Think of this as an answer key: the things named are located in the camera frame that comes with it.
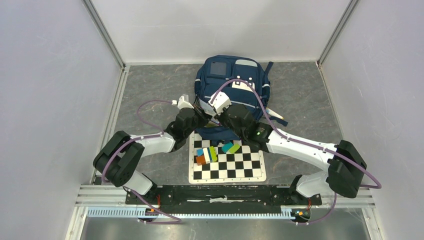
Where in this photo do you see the navy blue backpack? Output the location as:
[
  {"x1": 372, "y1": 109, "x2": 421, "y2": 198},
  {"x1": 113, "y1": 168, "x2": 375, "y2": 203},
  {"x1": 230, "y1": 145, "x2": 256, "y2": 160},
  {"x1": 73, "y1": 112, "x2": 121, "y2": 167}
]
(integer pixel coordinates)
[{"x1": 194, "y1": 55, "x2": 288, "y2": 126}]

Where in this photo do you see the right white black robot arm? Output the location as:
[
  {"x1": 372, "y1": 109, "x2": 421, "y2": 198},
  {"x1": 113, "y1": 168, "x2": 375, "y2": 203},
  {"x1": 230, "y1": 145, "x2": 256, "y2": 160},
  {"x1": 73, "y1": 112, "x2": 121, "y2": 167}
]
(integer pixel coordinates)
[{"x1": 216, "y1": 104, "x2": 367, "y2": 204}]

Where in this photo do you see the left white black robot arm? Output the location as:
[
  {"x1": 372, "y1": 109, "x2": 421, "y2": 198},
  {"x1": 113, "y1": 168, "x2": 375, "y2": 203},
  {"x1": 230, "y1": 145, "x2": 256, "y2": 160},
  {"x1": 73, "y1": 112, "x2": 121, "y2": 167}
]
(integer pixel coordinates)
[{"x1": 93, "y1": 106, "x2": 211, "y2": 204}]

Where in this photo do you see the teal toy block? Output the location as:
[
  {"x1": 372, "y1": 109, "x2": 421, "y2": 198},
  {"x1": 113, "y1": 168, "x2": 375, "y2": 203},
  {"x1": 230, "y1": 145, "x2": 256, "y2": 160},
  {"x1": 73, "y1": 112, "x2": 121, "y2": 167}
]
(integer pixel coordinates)
[{"x1": 221, "y1": 142, "x2": 233, "y2": 154}]

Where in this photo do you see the light blue toy block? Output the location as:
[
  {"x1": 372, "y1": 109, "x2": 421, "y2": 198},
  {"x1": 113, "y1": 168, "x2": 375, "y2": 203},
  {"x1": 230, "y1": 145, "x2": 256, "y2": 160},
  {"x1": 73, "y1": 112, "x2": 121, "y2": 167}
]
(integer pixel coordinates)
[{"x1": 196, "y1": 148, "x2": 204, "y2": 156}]

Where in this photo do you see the green toy block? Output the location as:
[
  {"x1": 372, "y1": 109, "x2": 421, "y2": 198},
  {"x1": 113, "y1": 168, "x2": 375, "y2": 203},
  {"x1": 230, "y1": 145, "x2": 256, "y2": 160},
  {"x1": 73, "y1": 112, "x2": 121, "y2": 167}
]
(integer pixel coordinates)
[{"x1": 227, "y1": 144, "x2": 241, "y2": 154}]

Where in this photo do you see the brown orange toy block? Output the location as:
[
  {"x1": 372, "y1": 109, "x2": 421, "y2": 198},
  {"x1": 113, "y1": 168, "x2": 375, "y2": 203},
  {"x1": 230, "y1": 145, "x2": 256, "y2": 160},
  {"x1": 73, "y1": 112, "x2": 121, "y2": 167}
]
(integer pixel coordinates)
[{"x1": 195, "y1": 155, "x2": 206, "y2": 166}]

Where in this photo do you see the yellow tipped white marker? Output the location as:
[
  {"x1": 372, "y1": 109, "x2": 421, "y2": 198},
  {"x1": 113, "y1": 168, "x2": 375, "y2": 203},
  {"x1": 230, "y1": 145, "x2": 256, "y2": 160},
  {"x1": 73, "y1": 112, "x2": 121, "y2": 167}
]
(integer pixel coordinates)
[{"x1": 265, "y1": 107, "x2": 284, "y2": 120}]

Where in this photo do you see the black and white chessboard mat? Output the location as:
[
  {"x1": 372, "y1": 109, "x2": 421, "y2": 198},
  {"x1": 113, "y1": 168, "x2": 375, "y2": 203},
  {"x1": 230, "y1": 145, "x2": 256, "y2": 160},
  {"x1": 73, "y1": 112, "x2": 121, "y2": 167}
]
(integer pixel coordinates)
[{"x1": 188, "y1": 132, "x2": 267, "y2": 184}]

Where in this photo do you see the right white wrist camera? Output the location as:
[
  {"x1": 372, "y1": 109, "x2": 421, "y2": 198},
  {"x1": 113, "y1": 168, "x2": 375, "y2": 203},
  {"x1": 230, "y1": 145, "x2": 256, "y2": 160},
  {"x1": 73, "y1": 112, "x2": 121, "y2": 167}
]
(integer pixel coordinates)
[{"x1": 208, "y1": 91, "x2": 232, "y2": 115}]

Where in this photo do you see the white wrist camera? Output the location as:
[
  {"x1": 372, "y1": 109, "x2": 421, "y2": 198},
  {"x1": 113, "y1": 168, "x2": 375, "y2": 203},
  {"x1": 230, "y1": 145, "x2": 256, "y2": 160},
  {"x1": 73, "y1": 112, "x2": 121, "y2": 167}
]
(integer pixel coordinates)
[
  {"x1": 208, "y1": 91, "x2": 232, "y2": 115},
  {"x1": 171, "y1": 94, "x2": 194, "y2": 110}
]

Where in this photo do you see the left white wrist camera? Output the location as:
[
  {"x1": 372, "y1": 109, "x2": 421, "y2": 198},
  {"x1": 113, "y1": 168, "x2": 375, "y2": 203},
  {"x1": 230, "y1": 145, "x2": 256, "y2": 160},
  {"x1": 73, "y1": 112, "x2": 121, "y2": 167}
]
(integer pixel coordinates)
[{"x1": 171, "y1": 94, "x2": 194, "y2": 110}]

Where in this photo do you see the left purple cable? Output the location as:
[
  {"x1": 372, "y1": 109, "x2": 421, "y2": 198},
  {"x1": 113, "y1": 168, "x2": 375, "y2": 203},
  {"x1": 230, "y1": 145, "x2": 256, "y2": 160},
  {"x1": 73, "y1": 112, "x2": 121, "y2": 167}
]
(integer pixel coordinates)
[{"x1": 100, "y1": 99, "x2": 181, "y2": 225}]

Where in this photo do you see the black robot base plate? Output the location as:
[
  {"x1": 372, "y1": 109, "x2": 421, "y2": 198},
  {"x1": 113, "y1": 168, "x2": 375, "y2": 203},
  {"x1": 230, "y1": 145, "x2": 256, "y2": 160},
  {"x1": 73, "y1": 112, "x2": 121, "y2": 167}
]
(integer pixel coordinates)
[{"x1": 143, "y1": 184, "x2": 322, "y2": 214}]

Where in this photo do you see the aluminium frame rail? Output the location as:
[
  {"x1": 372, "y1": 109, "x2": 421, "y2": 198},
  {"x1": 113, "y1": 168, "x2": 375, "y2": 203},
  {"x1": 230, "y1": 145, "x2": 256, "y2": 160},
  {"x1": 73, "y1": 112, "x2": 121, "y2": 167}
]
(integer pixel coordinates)
[{"x1": 75, "y1": 185, "x2": 376, "y2": 221}]

